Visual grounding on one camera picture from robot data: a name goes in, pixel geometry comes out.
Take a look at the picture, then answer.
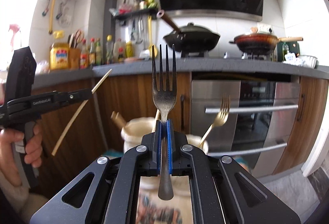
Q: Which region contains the gold fork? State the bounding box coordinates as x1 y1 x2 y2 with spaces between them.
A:
198 94 230 147

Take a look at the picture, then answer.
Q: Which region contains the grey kitchen countertop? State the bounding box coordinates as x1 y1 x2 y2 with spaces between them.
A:
32 58 328 90

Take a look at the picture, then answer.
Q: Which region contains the person's left hand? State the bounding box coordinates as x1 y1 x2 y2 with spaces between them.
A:
1 124 42 187

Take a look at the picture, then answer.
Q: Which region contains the wooden chopstick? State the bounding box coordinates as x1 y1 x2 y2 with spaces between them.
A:
154 109 161 120
51 68 113 157
110 111 127 130

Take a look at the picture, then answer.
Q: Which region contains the silver fork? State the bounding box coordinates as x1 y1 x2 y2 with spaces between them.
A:
152 53 177 201

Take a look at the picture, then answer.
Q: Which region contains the white floral ceramic utensil holder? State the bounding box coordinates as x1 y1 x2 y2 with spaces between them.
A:
121 118 209 154

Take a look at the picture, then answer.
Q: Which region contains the red cap sauce bottle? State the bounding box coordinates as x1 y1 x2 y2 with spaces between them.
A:
80 39 89 69

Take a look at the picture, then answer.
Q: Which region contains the wooden knife block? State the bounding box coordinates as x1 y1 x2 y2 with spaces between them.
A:
69 47 81 70

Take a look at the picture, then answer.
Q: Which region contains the yellow lidded jar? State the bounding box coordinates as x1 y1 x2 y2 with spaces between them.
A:
50 42 69 70

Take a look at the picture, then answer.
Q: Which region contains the green sauce bottle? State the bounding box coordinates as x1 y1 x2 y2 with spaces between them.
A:
96 38 103 66

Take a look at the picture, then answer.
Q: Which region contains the clear oil bottle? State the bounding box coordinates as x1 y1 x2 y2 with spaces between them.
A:
106 35 114 64

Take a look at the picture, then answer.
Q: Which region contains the yellow ladle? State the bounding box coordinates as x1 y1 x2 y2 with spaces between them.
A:
147 15 154 57

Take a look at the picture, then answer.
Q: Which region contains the quilted horse print mat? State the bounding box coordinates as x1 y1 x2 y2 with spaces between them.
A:
136 176 193 223

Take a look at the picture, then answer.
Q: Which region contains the stainless steel oven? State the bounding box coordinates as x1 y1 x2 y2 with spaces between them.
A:
191 80 300 178

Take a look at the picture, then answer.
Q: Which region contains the black wok with lid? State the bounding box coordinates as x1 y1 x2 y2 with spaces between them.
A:
157 10 220 53

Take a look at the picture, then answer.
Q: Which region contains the brown frying pan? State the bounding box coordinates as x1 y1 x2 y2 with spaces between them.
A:
229 33 303 55

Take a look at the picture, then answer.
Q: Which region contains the olive oil bottle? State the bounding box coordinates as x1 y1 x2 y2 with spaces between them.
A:
282 42 289 61

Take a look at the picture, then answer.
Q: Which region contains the white foil tray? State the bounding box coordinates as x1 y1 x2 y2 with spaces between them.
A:
283 53 317 68

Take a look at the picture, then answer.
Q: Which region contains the black wall shelf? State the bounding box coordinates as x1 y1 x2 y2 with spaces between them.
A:
113 8 158 21

